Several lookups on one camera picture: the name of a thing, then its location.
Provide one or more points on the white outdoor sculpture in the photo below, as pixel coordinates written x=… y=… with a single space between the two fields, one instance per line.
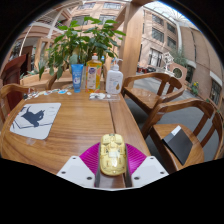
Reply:
x=168 y=61

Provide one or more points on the yellow dish soap bottle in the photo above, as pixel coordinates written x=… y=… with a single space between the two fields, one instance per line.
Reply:
x=93 y=75

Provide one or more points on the wooden planter box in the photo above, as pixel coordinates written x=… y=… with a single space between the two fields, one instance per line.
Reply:
x=33 y=80

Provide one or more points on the green potted plant white pot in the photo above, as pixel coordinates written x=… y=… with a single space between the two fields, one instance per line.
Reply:
x=80 y=43

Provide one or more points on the blue squeeze tube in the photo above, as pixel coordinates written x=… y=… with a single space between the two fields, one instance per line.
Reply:
x=77 y=77

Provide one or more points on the black notebook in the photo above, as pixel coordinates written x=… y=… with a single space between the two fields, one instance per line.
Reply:
x=178 y=145

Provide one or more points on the dark red wooden podium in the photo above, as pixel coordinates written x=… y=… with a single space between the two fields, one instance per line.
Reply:
x=13 y=71

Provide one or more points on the white pump bottle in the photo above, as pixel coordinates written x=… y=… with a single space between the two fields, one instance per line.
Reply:
x=114 y=81

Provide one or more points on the clear plastic packet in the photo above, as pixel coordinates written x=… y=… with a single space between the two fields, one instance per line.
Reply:
x=103 y=96

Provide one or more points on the wooden armchair with black notebook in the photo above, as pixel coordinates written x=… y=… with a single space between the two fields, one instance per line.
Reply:
x=166 y=130

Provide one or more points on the yellow flowering plant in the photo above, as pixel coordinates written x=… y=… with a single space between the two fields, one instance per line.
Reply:
x=194 y=88

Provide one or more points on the yellow computer mouse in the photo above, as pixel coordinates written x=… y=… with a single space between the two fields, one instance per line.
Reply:
x=112 y=156

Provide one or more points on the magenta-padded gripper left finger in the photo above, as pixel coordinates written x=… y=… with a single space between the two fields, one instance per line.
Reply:
x=88 y=160

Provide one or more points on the blue sticker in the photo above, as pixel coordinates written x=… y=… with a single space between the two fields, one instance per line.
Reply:
x=63 y=91

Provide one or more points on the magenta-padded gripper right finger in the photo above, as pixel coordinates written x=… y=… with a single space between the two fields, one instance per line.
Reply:
x=136 y=160

